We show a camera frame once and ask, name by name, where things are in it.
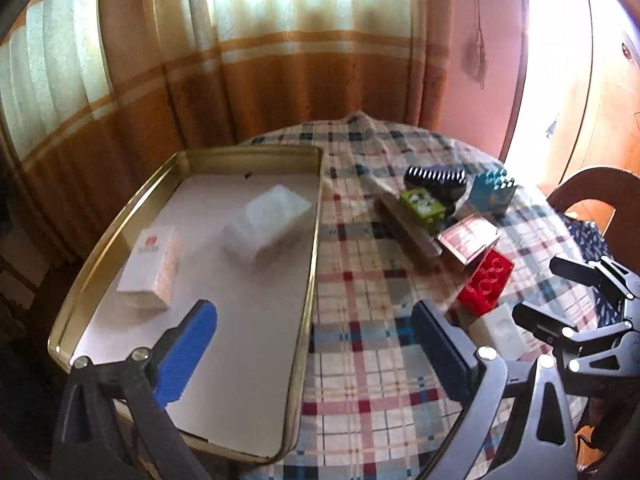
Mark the black comb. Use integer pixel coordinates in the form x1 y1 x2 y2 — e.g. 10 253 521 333
404 165 468 211

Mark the red building block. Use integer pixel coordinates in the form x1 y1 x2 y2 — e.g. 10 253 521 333
457 249 516 317

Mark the white tray liner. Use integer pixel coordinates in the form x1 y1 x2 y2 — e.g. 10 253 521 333
70 172 321 458

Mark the dark wooden furniture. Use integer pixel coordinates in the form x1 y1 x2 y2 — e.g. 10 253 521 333
0 155 76 361

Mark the reddish box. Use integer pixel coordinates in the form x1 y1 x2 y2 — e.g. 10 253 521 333
436 215 502 267

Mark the white box with red logo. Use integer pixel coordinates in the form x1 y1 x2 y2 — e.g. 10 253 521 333
116 225 182 309

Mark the long brown box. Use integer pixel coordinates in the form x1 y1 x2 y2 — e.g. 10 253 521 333
377 194 443 268

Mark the hanging cord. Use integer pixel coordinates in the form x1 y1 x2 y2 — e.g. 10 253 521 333
465 0 493 88

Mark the orange striped curtain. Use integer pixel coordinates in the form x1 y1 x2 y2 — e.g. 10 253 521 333
97 0 451 171
0 0 176 266

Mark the blue patterned cloth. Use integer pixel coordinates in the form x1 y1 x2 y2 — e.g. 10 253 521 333
562 212 626 341

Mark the small white box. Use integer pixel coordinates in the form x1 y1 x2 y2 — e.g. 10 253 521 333
467 302 531 361

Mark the wooden chair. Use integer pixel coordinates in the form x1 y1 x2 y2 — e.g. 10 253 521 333
545 165 640 271

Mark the translucent white plastic box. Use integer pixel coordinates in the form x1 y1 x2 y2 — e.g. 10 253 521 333
221 184 315 267

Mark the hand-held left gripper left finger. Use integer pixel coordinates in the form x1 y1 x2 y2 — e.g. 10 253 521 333
51 299 218 480

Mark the plaid tablecloth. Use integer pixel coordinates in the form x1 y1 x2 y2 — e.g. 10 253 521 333
240 110 616 480

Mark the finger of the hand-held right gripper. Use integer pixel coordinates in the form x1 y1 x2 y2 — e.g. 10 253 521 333
511 301 640 397
549 254 640 303

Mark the wooden wardrobe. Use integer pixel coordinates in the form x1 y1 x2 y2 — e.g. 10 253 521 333
540 0 640 196

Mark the brown door frame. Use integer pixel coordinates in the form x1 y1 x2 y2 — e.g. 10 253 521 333
497 0 533 166

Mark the green box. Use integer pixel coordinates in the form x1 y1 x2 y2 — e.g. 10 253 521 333
399 187 447 235

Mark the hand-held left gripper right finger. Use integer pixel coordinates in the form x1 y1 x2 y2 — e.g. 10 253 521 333
411 299 581 480

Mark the gold metal tray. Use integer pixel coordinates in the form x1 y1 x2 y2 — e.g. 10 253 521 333
47 146 326 465

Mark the blue building block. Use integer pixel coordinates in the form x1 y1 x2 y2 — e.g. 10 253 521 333
467 170 518 217

